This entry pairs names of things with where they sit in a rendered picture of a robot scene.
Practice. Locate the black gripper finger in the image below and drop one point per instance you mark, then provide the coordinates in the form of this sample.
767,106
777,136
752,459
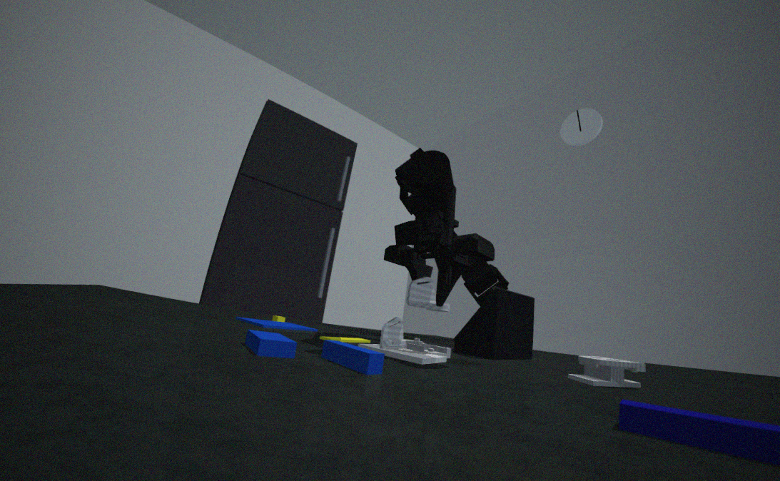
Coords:
449,271
417,270

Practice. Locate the white plate with two round holes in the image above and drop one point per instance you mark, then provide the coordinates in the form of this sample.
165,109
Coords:
595,361

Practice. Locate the blue flat plate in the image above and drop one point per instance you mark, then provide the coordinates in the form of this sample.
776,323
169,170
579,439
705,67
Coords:
276,325

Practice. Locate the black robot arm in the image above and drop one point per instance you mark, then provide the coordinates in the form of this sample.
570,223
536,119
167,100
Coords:
428,177

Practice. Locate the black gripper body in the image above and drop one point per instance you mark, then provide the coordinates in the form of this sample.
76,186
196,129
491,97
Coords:
459,247

